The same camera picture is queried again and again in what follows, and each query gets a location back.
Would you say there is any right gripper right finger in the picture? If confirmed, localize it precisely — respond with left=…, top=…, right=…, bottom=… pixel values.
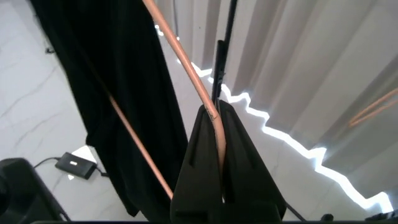
left=217, top=99, right=287, bottom=222

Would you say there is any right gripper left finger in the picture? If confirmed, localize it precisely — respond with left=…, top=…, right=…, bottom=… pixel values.
left=170, top=105, right=223, bottom=222

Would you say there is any pink clothes hanger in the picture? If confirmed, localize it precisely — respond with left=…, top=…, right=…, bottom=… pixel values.
left=348, top=88, right=398, bottom=128
left=108, top=0, right=227, bottom=200

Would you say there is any black garment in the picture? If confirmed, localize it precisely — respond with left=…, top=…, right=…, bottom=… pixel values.
left=29, top=0, right=189, bottom=223

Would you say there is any black clothes rack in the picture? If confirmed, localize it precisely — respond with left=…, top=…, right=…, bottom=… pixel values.
left=211, top=0, right=398, bottom=222

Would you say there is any black power adapter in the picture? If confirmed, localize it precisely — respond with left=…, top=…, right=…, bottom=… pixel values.
left=55, top=151, right=98, bottom=180

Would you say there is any black cable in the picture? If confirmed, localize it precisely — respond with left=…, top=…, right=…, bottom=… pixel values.
left=32, top=156, right=62, bottom=170

